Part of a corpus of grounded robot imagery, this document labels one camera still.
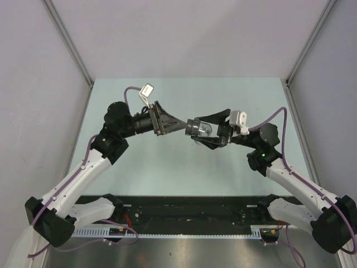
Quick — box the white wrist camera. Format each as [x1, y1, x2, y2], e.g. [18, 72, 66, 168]
[139, 83, 154, 107]
[229, 111, 249, 135]

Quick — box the white slotted cable duct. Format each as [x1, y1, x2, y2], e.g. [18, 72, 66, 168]
[71, 224, 279, 239]

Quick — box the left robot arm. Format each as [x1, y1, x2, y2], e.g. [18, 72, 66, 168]
[25, 102, 186, 247]

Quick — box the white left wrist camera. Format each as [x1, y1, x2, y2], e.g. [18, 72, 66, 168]
[139, 83, 154, 107]

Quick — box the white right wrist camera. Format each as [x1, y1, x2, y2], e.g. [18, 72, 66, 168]
[229, 111, 249, 135]

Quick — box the clear elbow fitting with grey nut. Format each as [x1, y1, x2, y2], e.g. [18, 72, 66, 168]
[191, 118, 213, 138]

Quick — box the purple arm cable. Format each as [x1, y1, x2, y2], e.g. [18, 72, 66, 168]
[27, 86, 140, 257]
[248, 107, 357, 253]

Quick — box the right aluminium frame post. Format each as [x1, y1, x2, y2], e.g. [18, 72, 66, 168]
[287, 0, 340, 84]

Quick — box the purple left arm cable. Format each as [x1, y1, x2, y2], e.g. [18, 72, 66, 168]
[27, 86, 140, 257]

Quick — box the dark grey threaded ring nut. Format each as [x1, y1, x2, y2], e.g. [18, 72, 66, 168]
[185, 118, 200, 137]

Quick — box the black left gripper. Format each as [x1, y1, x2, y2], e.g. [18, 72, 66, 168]
[120, 101, 187, 138]

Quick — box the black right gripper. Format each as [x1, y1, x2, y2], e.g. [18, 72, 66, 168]
[192, 108, 260, 149]

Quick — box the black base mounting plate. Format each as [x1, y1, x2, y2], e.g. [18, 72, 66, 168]
[75, 194, 305, 243]

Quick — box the aluminium frame post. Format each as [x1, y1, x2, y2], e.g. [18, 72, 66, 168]
[287, 0, 340, 84]
[41, 0, 94, 87]

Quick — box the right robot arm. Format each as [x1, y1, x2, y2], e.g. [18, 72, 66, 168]
[185, 107, 356, 255]

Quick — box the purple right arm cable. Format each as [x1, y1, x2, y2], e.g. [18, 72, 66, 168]
[248, 107, 357, 253]

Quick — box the left aluminium frame post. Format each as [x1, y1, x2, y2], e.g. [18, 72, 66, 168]
[41, 0, 94, 87]

